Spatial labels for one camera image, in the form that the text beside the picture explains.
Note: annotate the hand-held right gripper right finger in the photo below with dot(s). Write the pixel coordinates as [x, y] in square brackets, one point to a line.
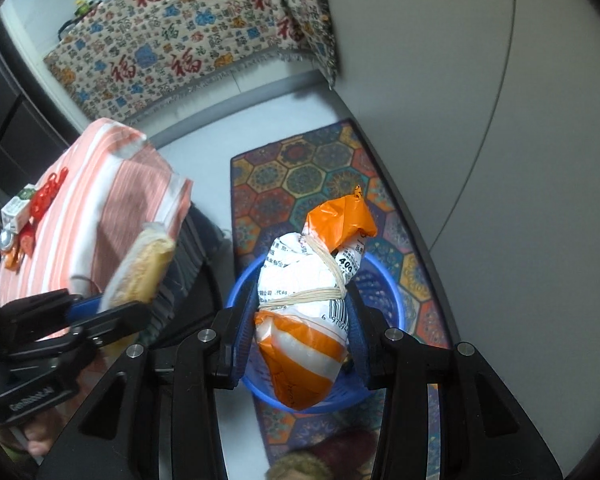
[362, 355]

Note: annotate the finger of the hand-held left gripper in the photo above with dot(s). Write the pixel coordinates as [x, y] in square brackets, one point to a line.
[115, 322]
[40, 315]

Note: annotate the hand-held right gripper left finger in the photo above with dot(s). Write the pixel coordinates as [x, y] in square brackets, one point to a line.
[241, 340]

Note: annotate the orange white snack bag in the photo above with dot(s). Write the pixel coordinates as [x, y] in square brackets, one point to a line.
[300, 310]

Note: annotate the blue plastic basket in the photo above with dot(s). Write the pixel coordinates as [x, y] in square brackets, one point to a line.
[380, 290]

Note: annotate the red plastic bag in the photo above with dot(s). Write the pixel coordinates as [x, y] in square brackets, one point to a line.
[45, 197]

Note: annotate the person's left hand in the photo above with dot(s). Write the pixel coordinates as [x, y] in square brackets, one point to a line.
[37, 442]

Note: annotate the gold foil wrapper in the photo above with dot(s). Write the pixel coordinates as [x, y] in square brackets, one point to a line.
[13, 260]

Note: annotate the red foil wrapper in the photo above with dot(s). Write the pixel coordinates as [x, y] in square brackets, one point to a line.
[26, 241]

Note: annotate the crushed drink can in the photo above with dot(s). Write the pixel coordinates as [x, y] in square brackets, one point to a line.
[6, 241]

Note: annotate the green white drink carton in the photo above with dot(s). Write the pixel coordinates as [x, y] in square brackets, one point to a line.
[16, 210]

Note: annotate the orange white striped tablecloth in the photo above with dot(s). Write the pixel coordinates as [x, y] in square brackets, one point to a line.
[105, 195]

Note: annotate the colourful hexagon patterned mat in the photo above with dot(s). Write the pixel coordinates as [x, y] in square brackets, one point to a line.
[300, 175]

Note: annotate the dark grey refrigerator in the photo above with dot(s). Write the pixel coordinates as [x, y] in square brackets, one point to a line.
[10, 125]

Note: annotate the grey kitchen counter cabinet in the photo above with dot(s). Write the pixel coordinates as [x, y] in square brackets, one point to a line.
[480, 110]

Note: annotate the printed blanket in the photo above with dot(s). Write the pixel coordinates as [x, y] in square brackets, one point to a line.
[310, 35]
[155, 35]

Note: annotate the green capped oil bottle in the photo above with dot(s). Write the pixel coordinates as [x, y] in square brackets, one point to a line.
[83, 7]

